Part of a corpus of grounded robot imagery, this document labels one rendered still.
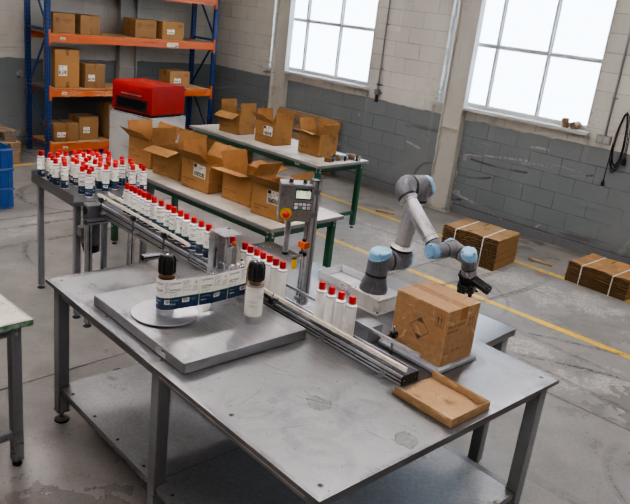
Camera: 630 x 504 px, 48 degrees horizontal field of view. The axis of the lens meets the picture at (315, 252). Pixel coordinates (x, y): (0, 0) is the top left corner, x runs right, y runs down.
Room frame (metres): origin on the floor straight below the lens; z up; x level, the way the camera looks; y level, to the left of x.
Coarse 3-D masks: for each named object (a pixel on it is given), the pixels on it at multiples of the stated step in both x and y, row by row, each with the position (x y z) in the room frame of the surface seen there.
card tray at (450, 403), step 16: (416, 384) 2.72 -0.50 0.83; (432, 384) 2.73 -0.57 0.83; (448, 384) 2.73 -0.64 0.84; (416, 400) 2.53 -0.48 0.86; (432, 400) 2.60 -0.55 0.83; (448, 400) 2.61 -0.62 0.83; (464, 400) 2.63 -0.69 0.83; (480, 400) 2.62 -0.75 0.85; (432, 416) 2.47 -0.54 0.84; (448, 416) 2.49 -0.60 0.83; (464, 416) 2.46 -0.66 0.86
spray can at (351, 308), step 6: (354, 300) 2.99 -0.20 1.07; (348, 306) 2.99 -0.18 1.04; (354, 306) 2.99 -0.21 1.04; (348, 312) 2.99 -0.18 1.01; (354, 312) 2.99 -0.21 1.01; (348, 318) 2.98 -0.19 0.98; (354, 318) 2.99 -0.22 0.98; (348, 324) 2.98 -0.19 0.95; (354, 324) 3.00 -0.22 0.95; (348, 330) 2.98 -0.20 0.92
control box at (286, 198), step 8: (280, 184) 3.44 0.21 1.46; (288, 184) 3.40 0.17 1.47; (296, 184) 3.41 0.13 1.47; (280, 192) 3.40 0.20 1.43; (288, 192) 3.39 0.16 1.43; (312, 192) 3.41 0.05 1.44; (280, 200) 3.40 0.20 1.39; (288, 200) 3.39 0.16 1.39; (296, 200) 3.40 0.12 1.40; (304, 200) 3.41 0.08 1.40; (312, 200) 3.41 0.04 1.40; (280, 208) 3.39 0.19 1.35; (288, 208) 3.39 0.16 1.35; (280, 216) 3.39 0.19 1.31; (296, 216) 3.40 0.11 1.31; (304, 216) 3.41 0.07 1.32
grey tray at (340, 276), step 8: (320, 272) 3.84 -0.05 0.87; (328, 272) 3.91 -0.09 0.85; (336, 272) 3.96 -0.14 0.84; (344, 272) 3.98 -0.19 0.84; (352, 272) 3.93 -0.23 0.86; (360, 272) 3.90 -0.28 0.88; (328, 280) 3.79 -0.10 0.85; (336, 280) 3.75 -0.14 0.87; (344, 280) 3.86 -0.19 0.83; (352, 280) 3.87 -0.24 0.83; (360, 280) 3.89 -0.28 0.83; (344, 288) 3.71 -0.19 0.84
